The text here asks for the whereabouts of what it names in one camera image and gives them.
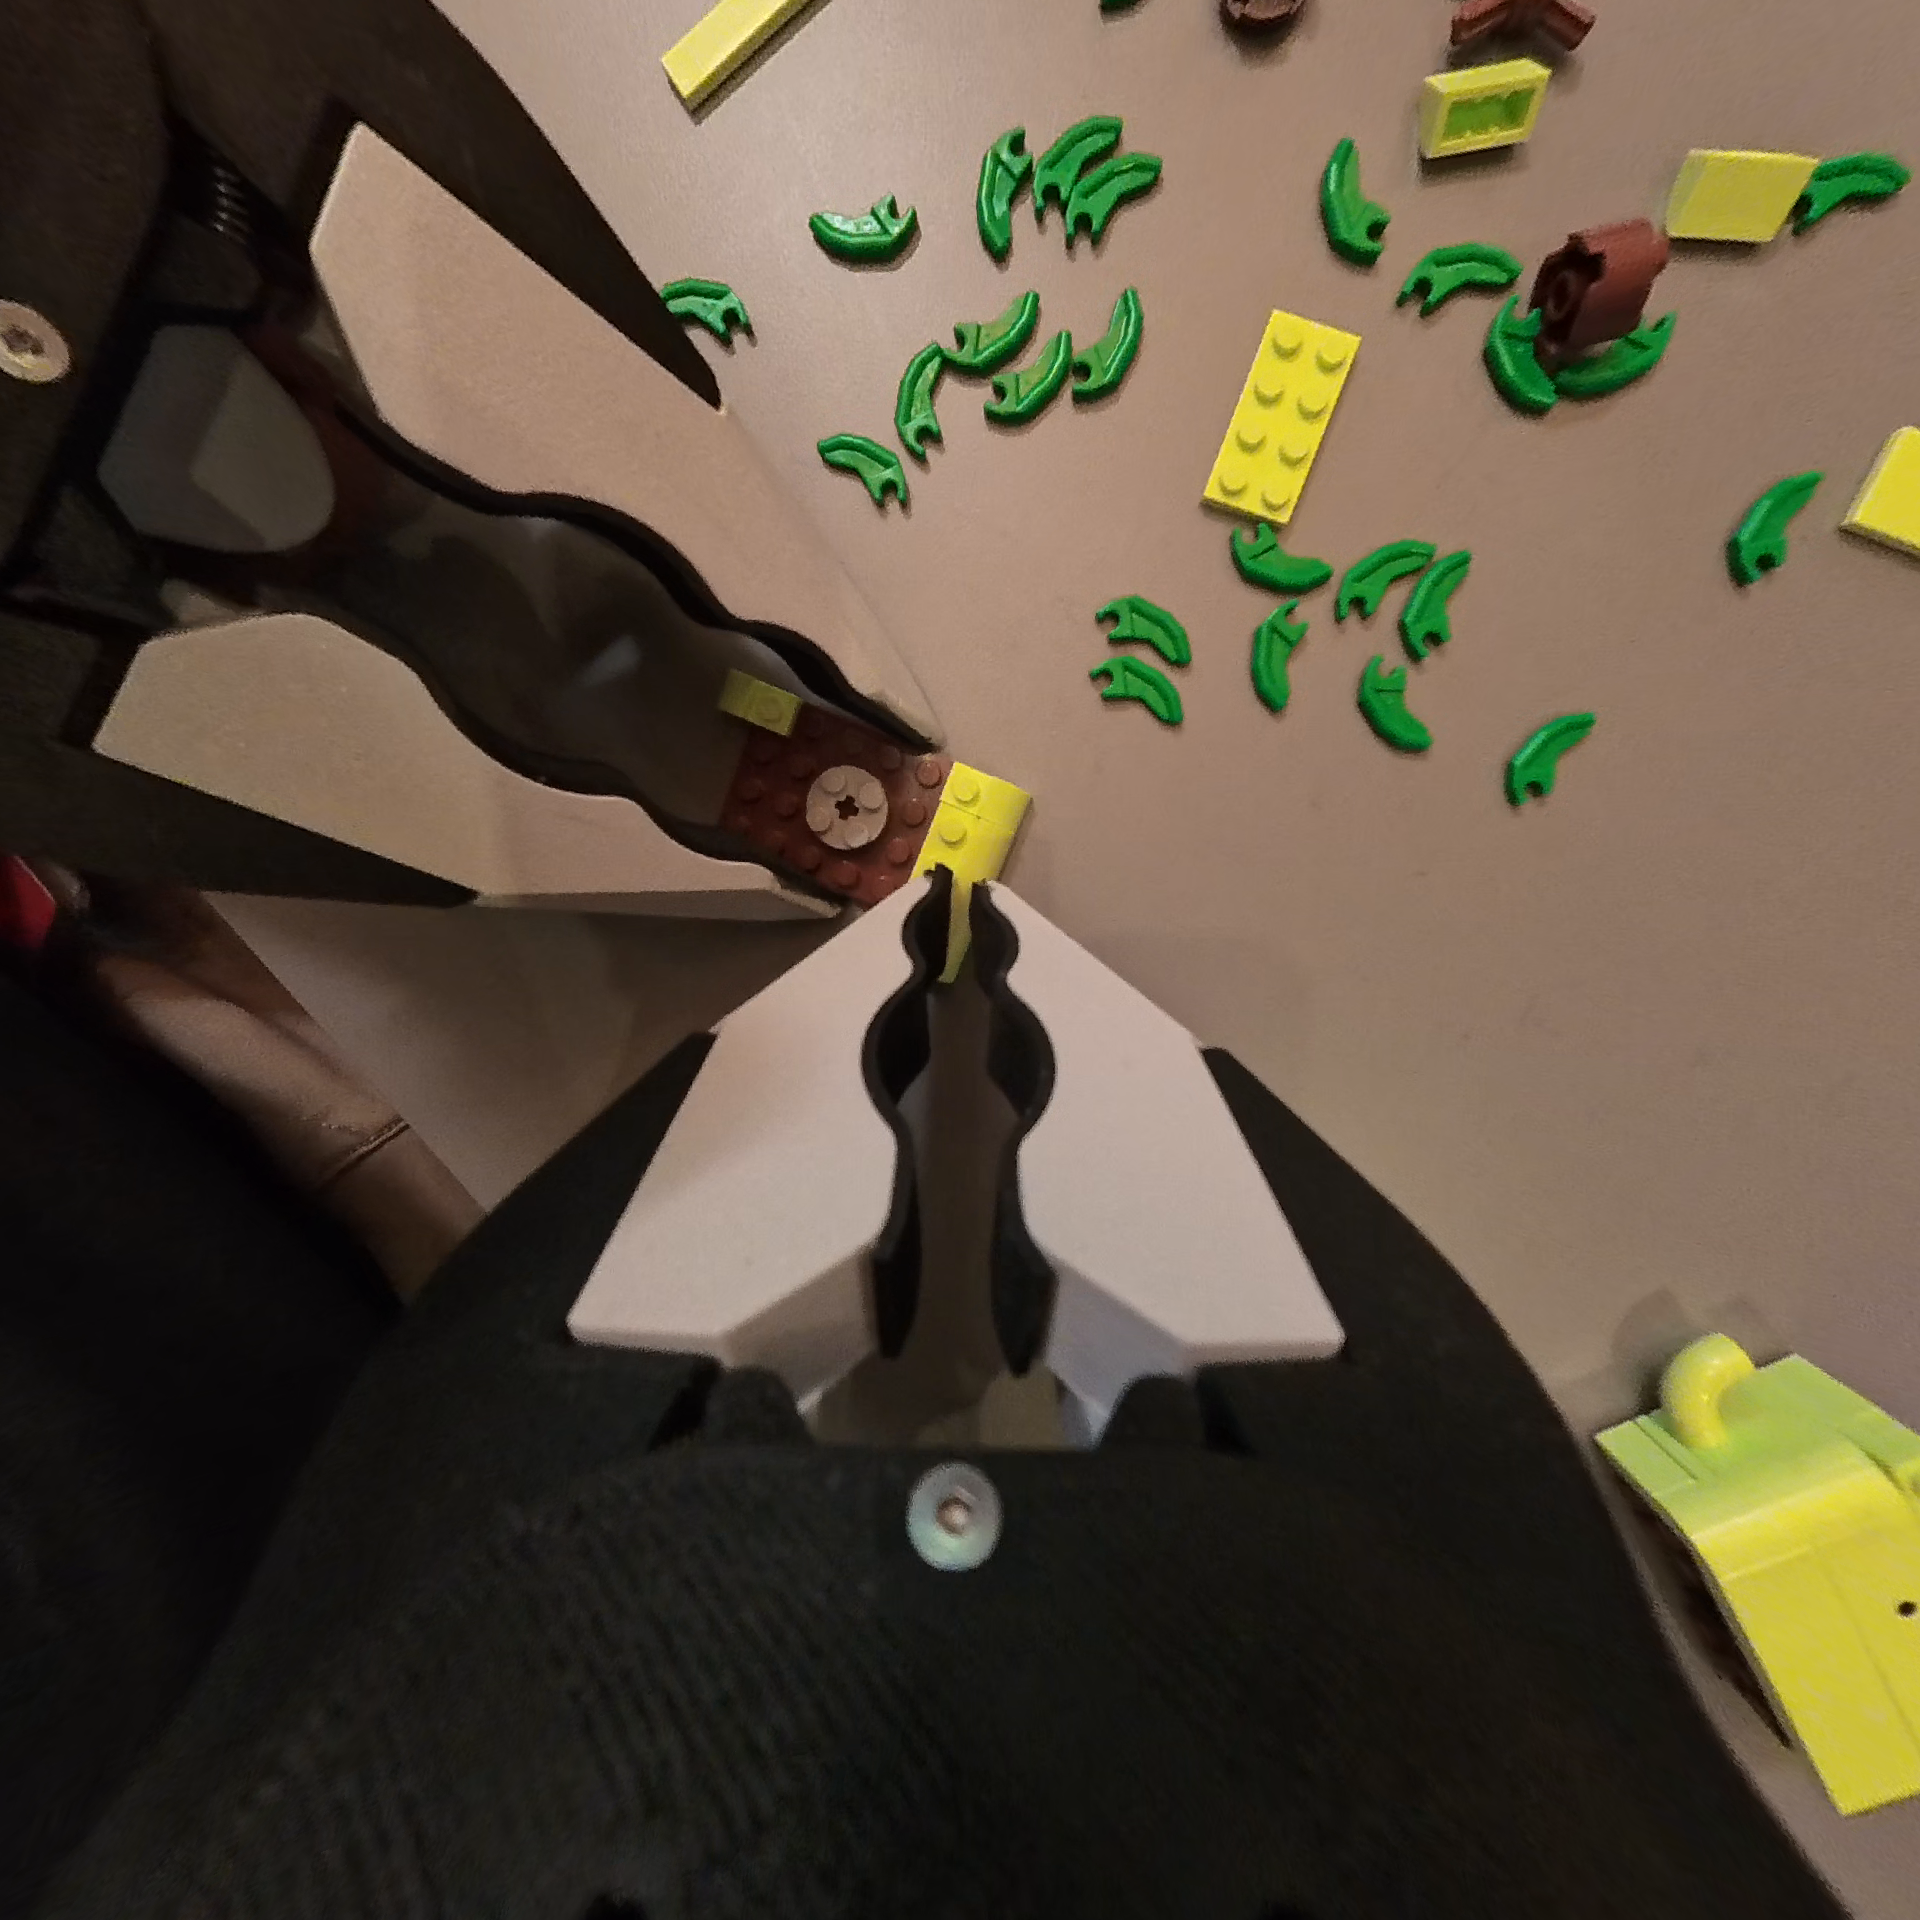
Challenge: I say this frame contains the scattered green leaf pieces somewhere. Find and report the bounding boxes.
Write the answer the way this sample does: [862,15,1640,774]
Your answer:
[660,0,1914,807]

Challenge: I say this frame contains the large lime brick assembly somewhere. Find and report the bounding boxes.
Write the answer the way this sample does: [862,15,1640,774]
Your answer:
[1593,1331,1920,1817]

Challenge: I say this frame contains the brown round brick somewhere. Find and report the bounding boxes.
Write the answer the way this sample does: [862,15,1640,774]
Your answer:
[1531,220,1671,358]

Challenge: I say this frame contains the brown studded plate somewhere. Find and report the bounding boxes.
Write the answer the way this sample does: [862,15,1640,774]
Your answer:
[729,703,950,907]

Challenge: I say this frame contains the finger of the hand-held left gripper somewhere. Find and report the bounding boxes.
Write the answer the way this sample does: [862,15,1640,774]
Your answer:
[89,606,845,923]
[95,119,942,756]

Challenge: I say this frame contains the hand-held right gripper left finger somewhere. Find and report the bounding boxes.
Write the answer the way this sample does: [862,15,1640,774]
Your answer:
[563,871,955,1412]

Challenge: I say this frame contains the long lime curved brick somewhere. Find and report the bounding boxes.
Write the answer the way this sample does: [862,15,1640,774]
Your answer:
[914,811,1025,987]

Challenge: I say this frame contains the narrow lime smooth tile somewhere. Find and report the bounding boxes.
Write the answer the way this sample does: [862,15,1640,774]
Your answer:
[660,0,818,110]

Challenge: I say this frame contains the person's dark clothing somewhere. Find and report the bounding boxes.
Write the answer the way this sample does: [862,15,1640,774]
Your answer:
[0,930,407,1876]

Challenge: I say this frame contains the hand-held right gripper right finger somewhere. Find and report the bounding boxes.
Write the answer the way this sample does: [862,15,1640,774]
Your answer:
[972,874,1348,1434]

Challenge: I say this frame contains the lime slope by barrel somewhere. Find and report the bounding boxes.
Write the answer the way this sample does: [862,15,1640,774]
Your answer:
[1665,145,1821,246]

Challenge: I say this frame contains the lime two-by-four studded plate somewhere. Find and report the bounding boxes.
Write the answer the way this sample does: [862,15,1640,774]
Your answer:
[1203,310,1363,525]

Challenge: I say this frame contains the large lime smooth tile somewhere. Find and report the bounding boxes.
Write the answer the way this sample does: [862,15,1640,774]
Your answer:
[1841,425,1920,559]

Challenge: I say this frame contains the beige seat cushion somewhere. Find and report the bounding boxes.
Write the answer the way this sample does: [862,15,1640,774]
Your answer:
[45,886,490,1299]

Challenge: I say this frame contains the brown three-pronged piece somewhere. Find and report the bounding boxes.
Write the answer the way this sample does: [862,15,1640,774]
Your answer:
[1448,0,1595,52]

